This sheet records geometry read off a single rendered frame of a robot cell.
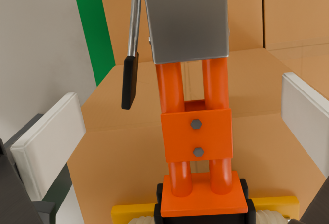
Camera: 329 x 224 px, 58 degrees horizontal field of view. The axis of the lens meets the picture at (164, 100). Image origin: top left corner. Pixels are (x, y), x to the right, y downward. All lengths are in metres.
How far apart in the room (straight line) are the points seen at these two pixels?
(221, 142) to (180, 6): 0.12
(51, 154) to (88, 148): 0.30
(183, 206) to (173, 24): 0.17
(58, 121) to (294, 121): 0.13
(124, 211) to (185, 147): 0.25
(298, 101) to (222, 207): 0.16
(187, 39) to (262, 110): 0.23
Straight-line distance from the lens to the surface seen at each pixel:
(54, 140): 0.17
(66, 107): 0.18
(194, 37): 0.24
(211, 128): 0.27
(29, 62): 1.54
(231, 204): 0.30
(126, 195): 0.50
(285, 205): 0.50
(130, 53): 0.26
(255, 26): 0.81
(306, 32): 0.85
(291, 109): 0.18
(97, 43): 1.40
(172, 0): 0.23
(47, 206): 0.87
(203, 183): 0.33
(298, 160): 0.48
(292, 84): 0.18
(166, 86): 0.25
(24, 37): 1.52
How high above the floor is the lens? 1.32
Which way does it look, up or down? 68 degrees down
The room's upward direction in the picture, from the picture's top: 172 degrees counter-clockwise
